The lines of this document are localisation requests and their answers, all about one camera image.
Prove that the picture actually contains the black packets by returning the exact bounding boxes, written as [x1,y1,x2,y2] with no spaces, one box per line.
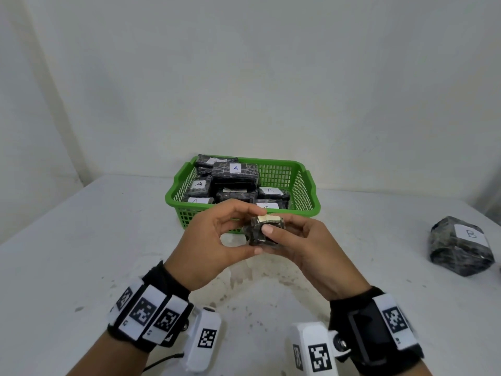
[181,154,291,210]

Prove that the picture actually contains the person's right hand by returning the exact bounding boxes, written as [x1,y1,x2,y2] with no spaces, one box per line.
[261,213,373,302]

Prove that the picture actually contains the large black packet labelled B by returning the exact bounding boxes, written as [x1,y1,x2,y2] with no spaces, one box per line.
[428,216,495,277]

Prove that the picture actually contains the person's left forearm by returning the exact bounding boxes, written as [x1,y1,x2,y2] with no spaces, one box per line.
[66,331,151,376]

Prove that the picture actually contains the black cable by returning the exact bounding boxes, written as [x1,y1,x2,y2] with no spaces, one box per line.
[141,352,185,373]

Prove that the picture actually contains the small black cube packet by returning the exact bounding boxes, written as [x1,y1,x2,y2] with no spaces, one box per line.
[243,214,287,248]

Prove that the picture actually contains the green plastic basket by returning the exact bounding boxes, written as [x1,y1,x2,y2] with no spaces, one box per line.
[164,155,321,233]

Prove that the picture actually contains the person's right forearm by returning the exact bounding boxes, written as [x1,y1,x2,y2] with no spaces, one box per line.
[407,358,435,376]

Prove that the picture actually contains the black wristband with marker tags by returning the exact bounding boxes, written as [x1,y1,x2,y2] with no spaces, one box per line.
[106,261,195,354]
[328,286,425,376]

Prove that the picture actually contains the person's left hand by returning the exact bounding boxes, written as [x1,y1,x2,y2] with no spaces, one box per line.
[164,199,269,293]

